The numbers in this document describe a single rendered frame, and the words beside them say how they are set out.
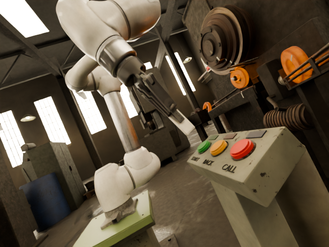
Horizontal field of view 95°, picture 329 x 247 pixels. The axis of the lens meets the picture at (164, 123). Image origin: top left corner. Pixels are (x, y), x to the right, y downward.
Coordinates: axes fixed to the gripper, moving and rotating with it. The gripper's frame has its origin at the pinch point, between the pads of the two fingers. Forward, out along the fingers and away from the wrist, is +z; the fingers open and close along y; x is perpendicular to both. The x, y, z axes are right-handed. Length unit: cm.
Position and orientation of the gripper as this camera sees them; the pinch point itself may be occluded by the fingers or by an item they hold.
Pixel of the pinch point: (181, 122)
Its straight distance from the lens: 39.9
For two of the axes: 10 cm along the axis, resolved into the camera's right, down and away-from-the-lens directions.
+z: 7.1, 7.1, 0.3
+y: -1.7, 1.3, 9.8
